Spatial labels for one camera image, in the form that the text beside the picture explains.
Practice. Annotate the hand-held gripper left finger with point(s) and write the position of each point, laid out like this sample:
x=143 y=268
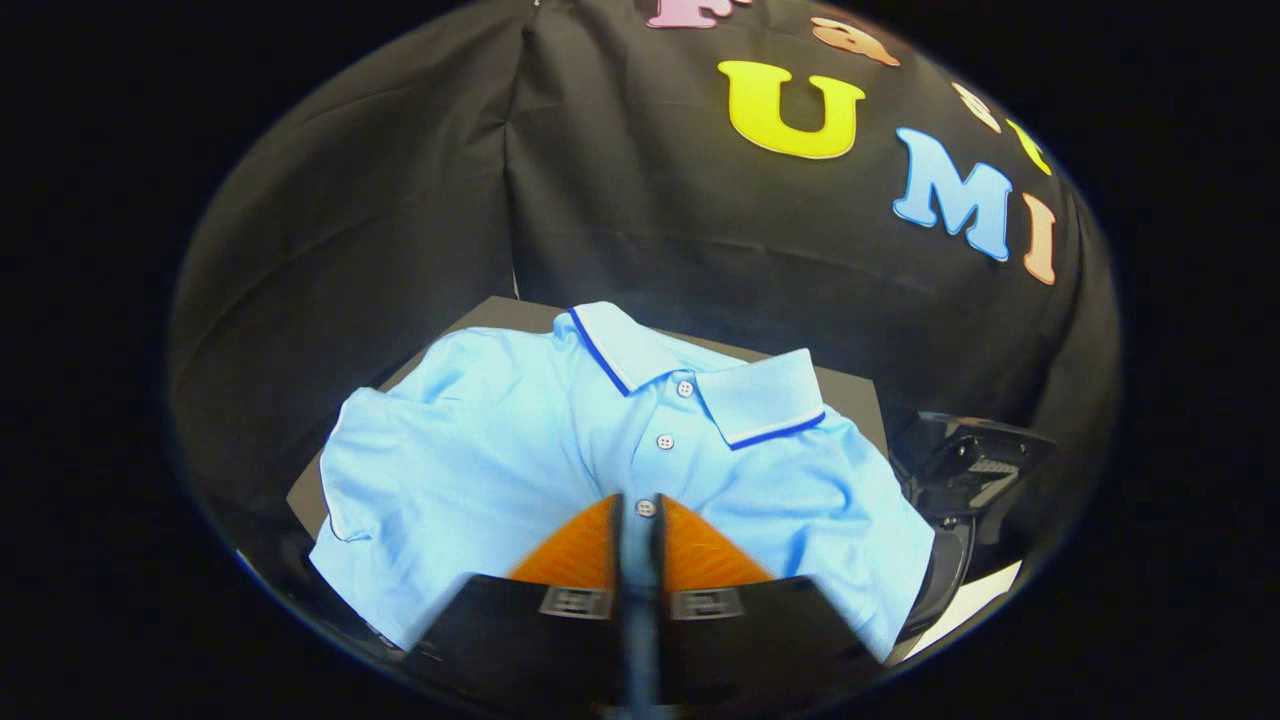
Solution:
x=616 y=560

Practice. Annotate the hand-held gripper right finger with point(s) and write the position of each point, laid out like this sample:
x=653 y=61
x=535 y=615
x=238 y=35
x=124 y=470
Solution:
x=660 y=640

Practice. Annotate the light blue polo shirt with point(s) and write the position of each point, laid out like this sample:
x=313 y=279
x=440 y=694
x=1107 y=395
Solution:
x=480 y=450

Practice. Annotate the grey cabinet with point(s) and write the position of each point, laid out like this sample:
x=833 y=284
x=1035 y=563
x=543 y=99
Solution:
x=850 y=395

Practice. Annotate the black backdrop cloth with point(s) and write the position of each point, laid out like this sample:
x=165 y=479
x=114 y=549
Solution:
x=650 y=230

